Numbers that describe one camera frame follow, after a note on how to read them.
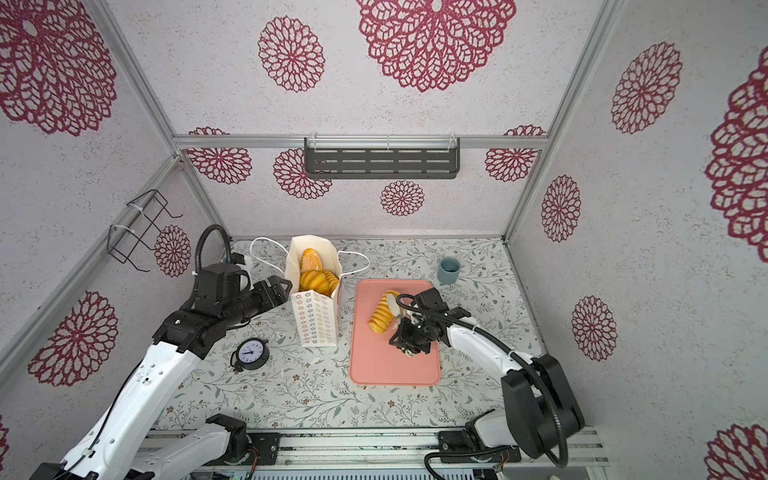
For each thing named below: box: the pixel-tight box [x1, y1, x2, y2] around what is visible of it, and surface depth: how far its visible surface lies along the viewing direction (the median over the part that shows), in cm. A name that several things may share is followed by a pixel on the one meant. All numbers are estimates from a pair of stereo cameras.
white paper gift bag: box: [286, 235, 343, 347], surface depth 85 cm
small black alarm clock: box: [230, 338, 270, 372], surface depth 89 cm
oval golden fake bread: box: [300, 248, 323, 273], surface depth 89 cm
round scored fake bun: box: [300, 270, 329, 294], surface depth 85 cm
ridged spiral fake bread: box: [368, 289, 400, 333], surface depth 92 cm
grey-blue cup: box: [437, 258, 461, 285], surface depth 108 cm
